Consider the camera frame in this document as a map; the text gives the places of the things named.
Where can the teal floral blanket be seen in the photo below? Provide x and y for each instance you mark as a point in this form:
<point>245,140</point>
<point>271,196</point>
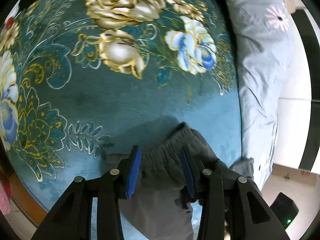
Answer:
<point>120,85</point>

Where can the black metal frame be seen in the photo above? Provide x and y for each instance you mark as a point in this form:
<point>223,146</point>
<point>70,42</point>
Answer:
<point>305,62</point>

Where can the orange wooden bed frame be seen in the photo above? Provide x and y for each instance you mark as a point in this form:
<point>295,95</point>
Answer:
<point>26,197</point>

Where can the dark grey pants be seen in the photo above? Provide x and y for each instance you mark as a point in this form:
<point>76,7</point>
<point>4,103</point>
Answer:
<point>160,205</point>

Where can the black device with green light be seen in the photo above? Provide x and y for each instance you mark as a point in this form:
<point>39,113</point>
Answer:
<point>285,208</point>

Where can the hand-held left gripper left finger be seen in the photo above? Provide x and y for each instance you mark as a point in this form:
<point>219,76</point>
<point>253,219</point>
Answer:
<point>131,172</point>

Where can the light blue flowered pillow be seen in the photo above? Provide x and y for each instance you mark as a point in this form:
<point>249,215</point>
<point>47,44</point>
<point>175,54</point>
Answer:
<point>260,62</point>

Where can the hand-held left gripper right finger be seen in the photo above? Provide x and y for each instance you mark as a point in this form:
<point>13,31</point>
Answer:
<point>188,173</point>

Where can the pink cloth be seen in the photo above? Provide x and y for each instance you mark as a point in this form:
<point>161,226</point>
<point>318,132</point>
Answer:
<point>4,195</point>

